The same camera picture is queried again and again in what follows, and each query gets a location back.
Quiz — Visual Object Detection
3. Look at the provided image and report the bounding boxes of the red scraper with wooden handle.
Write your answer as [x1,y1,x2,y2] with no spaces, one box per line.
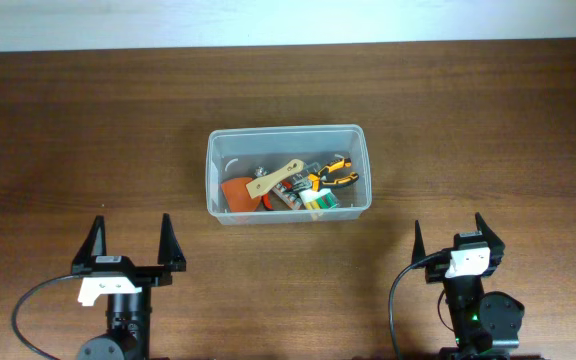
[221,159,305,213]

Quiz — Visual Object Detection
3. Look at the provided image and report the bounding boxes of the orange socket bit rail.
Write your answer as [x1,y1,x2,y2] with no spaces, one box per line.
[261,181,303,211]

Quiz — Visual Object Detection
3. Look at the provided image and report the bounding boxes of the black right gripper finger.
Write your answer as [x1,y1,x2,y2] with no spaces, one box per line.
[411,220,427,269]
[475,212,502,250]

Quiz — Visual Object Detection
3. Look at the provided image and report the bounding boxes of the clear case of coloured plugs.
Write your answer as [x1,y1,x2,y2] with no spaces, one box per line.
[289,162,341,211]

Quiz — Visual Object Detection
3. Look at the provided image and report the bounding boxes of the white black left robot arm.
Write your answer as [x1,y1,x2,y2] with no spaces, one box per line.
[71,213,187,360]

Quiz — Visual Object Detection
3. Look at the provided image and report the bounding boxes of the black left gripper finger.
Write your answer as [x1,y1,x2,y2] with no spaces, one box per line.
[157,213,187,266]
[72,215,107,265]

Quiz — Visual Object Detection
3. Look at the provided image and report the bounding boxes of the red handled small pliers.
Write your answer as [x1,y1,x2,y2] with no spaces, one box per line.
[262,181,293,211]

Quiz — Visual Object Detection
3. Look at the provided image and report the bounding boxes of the orange black needle nose pliers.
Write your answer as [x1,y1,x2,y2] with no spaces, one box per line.
[290,157,359,193]

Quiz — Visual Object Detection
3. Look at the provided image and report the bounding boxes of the clear plastic storage container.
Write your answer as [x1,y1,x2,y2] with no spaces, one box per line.
[205,124,372,225]

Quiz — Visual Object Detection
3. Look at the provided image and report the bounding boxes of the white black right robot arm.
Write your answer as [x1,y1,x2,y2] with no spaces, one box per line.
[411,213,525,360]

